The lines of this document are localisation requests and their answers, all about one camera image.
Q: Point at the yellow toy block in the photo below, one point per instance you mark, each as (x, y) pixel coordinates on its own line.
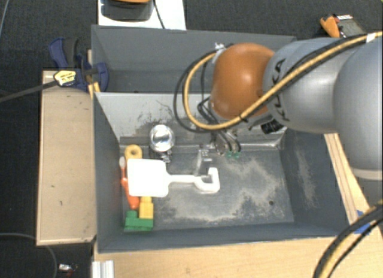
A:
(146, 209)

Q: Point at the black cylinder on white bracket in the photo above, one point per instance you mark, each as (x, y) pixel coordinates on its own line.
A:
(271, 127)

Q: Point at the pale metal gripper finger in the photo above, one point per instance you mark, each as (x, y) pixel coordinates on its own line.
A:
(199, 163)
(207, 163)

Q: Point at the green toy block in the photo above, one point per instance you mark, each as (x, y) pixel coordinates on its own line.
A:
(134, 224)

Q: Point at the orange tool with white tip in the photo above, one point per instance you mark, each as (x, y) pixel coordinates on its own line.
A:
(131, 200)

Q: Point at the pale wood board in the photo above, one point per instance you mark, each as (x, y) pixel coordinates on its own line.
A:
(66, 163)

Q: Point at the grey metal bin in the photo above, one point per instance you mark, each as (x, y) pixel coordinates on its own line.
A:
(239, 199)

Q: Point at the shiny silver cup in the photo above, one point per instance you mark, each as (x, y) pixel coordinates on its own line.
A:
(161, 139)

